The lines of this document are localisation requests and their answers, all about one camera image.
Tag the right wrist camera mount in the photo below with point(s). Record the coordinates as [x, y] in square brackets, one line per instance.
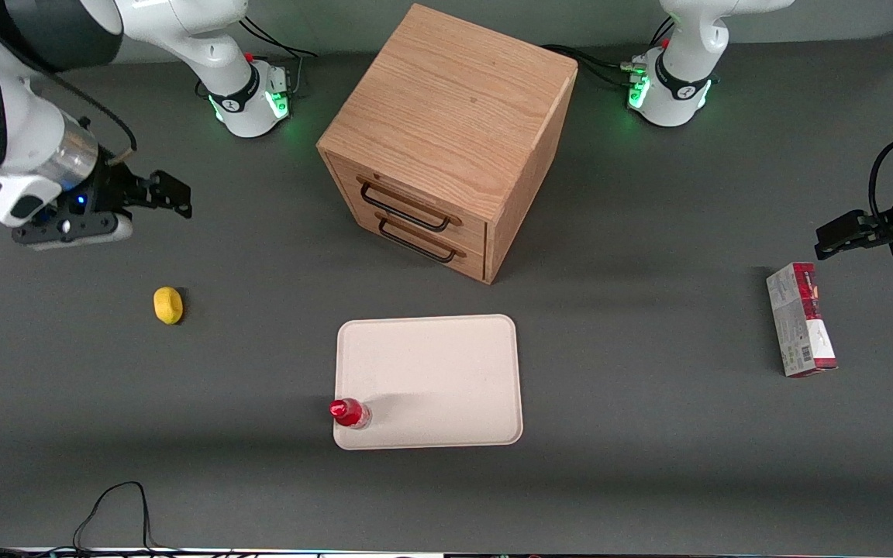
[67, 230]

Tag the beige plastic tray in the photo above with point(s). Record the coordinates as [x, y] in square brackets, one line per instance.
[439, 372]

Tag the red and white carton box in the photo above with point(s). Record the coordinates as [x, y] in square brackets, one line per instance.
[799, 318]

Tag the yellow lemon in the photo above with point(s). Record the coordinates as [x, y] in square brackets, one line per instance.
[168, 304]

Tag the wooden drawer cabinet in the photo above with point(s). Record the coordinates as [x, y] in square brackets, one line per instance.
[446, 116]

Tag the wooden drawer front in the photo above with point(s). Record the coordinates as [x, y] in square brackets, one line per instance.
[415, 198]
[462, 260]

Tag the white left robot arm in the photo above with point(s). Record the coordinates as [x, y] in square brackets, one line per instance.
[683, 77]

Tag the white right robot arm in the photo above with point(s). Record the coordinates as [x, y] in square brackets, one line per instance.
[218, 70]

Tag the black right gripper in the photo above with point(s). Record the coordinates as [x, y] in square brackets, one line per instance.
[111, 194]

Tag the red coke bottle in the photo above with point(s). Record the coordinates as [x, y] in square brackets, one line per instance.
[349, 413]

